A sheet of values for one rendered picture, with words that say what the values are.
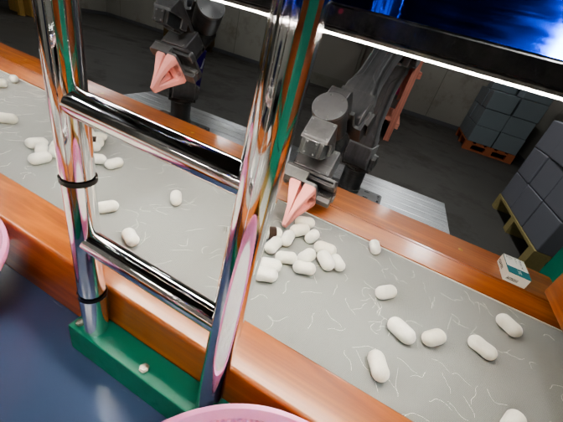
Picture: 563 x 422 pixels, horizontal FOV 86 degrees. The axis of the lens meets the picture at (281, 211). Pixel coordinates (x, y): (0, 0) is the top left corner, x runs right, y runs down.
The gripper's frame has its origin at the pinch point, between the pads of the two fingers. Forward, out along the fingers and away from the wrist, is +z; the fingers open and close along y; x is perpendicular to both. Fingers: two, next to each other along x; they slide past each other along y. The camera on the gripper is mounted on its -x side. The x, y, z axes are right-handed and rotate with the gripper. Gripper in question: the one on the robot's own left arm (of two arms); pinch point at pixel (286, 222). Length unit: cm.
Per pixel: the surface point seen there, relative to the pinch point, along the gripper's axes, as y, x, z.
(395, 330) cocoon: 20.7, -6.6, 8.3
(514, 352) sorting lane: 37.0, 0.1, 2.5
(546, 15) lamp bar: 16.2, -34.2, -9.6
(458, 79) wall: 55, 448, -546
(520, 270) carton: 38.1, 6.6, -12.1
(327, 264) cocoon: 9.4, -3.4, 4.0
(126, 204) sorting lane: -22.3, -6.8, 10.7
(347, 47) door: -179, 438, -531
